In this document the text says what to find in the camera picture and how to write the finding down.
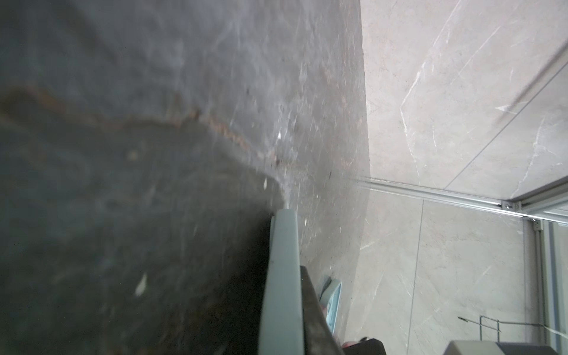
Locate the black wire hook rack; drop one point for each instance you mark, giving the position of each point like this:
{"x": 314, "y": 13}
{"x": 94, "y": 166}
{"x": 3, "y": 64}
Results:
{"x": 491, "y": 328}

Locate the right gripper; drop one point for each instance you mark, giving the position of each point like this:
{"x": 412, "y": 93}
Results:
{"x": 365, "y": 346}

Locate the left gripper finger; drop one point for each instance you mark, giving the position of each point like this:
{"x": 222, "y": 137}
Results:
{"x": 318, "y": 339}

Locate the black phone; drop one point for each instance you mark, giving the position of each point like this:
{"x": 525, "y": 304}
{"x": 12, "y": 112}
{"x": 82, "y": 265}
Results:
{"x": 281, "y": 321}

